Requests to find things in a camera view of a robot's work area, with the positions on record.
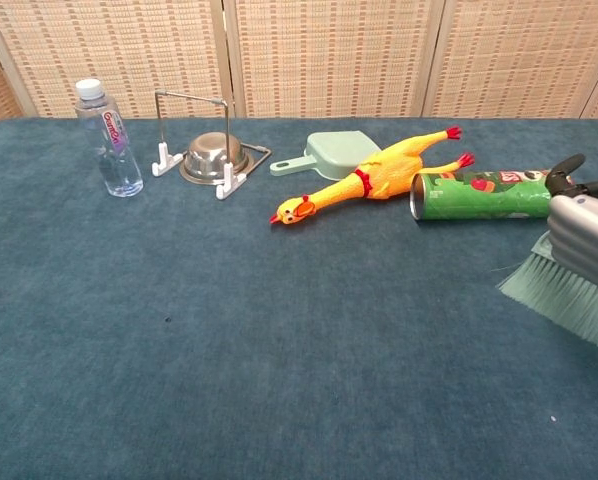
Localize green Pringles can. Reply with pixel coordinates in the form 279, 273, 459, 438
409, 168, 555, 222

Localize yellow rubber chicken toy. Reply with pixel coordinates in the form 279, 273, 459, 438
270, 126, 476, 226

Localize wire stand with white feet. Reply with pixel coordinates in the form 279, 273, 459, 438
151, 89, 273, 201

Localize mint green dustpan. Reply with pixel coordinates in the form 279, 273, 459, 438
269, 130, 380, 181

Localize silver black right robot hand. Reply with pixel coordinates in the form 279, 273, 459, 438
546, 153, 598, 297

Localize blue table cloth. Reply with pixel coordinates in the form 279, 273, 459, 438
0, 117, 598, 480

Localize stainless steel bowl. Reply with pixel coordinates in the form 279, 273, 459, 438
179, 131, 255, 185

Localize clear plastic water bottle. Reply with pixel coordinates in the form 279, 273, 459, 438
74, 78, 144, 198

